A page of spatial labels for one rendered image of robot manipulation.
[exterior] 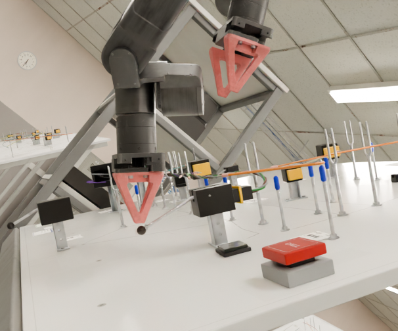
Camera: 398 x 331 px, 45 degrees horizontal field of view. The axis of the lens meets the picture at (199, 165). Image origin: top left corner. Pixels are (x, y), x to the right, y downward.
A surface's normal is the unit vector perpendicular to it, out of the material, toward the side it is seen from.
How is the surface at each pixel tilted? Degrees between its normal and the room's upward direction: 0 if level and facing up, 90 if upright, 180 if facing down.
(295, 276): 90
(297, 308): 90
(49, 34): 90
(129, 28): 134
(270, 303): 49
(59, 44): 90
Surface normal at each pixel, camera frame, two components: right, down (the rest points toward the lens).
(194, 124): 0.37, 0.00
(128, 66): -0.04, 0.60
